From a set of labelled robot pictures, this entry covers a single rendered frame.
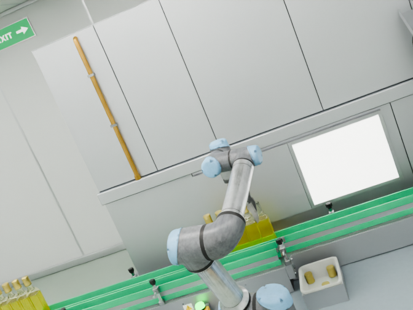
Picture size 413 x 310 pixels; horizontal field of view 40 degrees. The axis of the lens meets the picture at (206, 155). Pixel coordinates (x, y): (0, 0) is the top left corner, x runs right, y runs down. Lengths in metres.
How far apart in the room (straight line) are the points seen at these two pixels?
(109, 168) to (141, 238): 0.39
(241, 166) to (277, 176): 0.69
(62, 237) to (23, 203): 0.55
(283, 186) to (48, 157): 3.89
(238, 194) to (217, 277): 0.29
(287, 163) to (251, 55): 0.51
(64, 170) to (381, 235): 4.19
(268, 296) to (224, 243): 0.38
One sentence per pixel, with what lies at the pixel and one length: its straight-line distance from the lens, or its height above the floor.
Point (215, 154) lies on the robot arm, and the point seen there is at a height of 1.51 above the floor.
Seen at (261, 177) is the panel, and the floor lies 1.21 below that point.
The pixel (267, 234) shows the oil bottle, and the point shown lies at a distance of 2.58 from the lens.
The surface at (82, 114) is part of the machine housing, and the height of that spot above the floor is 1.78.
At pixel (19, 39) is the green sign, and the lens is 6.00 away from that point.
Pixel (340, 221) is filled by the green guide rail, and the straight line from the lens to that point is 2.55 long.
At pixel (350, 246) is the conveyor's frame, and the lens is 2.59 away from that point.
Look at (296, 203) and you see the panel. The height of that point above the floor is 1.03.
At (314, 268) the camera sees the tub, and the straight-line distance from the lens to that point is 2.54.
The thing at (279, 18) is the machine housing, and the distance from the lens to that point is 2.52.
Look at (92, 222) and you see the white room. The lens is 6.27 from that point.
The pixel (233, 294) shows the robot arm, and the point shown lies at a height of 1.09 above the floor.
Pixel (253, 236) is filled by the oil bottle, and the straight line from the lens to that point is 2.58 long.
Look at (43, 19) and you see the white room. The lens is 5.90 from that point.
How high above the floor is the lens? 2.00
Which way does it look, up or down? 13 degrees down
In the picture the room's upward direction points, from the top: 23 degrees counter-clockwise
